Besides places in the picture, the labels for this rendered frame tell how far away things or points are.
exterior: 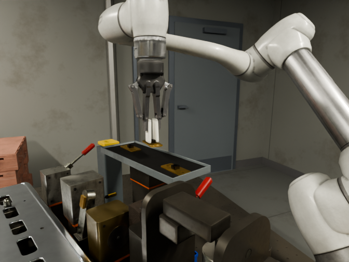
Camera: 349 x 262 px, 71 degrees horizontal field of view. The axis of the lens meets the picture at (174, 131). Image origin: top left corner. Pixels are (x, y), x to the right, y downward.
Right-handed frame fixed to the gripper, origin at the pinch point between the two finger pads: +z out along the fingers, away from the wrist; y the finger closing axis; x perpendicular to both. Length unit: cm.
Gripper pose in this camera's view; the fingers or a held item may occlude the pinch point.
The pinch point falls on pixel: (151, 130)
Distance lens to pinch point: 74.4
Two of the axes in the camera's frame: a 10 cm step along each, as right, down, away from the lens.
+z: 0.0, 9.8, 2.0
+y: -9.0, 0.9, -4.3
